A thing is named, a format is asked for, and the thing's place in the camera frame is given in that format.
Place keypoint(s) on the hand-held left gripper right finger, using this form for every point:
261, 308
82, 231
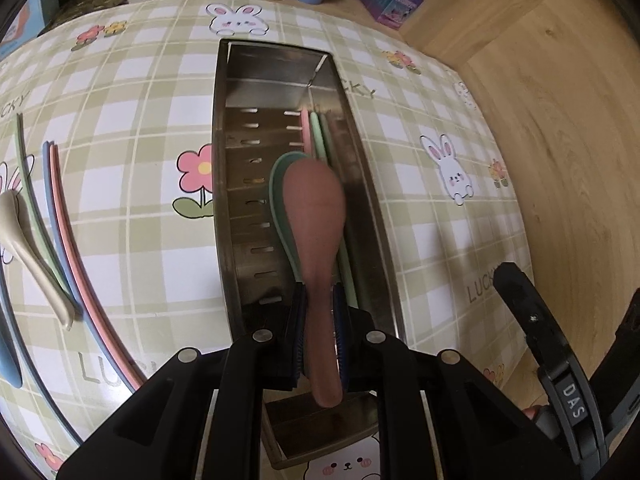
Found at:
340, 340

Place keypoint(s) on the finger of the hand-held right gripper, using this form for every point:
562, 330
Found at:
620, 340
527, 317

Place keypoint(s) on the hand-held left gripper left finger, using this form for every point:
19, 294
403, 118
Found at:
298, 332

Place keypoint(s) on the pink plastic spoon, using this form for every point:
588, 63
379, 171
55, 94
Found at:
312, 210

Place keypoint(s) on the teal plastic spoon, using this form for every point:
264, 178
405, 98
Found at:
277, 200

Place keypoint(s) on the pink chopstick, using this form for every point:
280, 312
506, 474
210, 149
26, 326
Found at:
87, 270
305, 130

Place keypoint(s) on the steel utensil tray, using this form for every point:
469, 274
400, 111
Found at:
250, 110

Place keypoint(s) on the beige plastic spoon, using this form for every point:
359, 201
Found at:
30, 255

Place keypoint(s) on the blue plastic spoon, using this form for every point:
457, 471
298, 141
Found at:
7, 340

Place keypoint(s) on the person's right hand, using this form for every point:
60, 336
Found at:
531, 412

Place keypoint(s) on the checkered bunny print table mat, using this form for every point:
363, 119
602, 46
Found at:
150, 110

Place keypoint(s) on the gold blister pack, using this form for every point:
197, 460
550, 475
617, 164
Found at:
90, 2

